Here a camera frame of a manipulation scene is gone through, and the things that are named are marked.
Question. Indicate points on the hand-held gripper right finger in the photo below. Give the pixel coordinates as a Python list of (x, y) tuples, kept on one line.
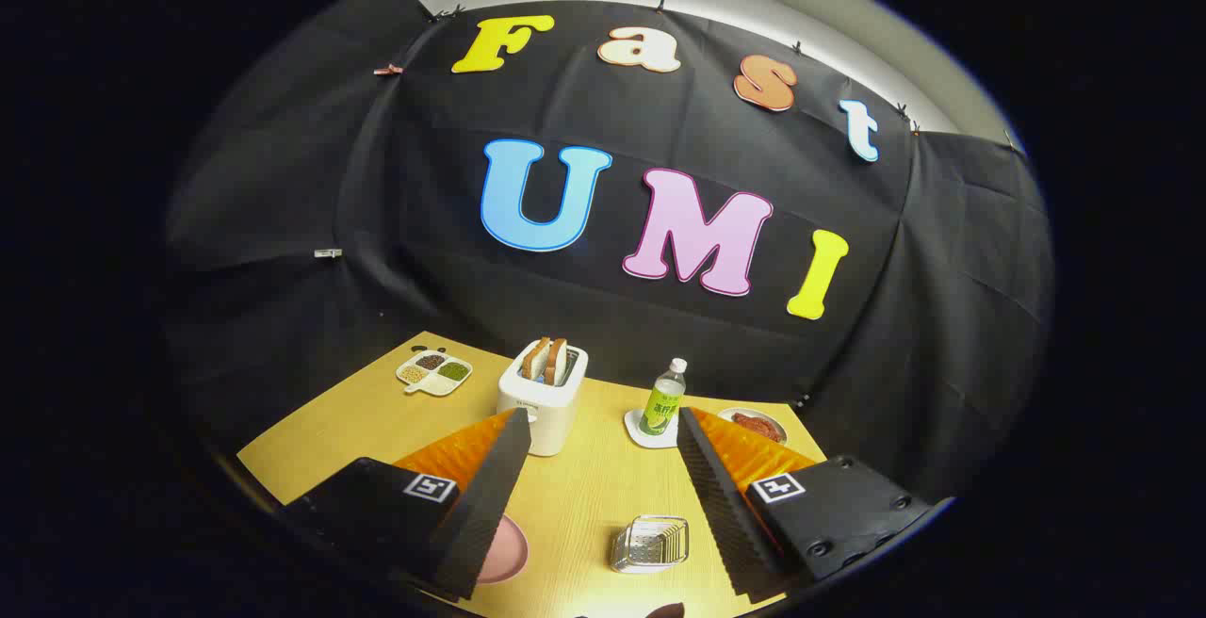
[(721, 505)]

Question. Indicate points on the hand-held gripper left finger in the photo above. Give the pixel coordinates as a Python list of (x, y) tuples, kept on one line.
[(490, 496)]

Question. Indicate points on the pink round plate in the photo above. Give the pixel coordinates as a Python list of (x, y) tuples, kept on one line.
[(507, 552)]

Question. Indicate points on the metal perforated basket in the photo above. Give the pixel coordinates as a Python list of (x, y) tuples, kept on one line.
[(650, 544)]

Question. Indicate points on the white plate of food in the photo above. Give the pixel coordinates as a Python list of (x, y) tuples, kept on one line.
[(757, 425)]

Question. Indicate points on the white toaster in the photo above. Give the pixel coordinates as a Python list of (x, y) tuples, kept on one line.
[(542, 415)]

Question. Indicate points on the white square coaster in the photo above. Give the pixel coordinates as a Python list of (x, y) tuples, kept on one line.
[(641, 436)]

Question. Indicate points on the green label drink bottle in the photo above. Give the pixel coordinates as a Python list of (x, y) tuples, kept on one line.
[(662, 408)]

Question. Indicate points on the divided dish of beans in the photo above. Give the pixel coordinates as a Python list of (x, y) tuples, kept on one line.
[(435, 371)]

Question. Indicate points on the toast bread slice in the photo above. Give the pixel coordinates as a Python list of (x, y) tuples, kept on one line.
[(557, 362), (535, 360)]

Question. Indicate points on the black backdrop cloth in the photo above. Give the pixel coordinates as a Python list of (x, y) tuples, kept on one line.
[(603, 288)]

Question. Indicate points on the small red clip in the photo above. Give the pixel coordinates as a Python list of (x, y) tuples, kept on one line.
[(387, 69)]

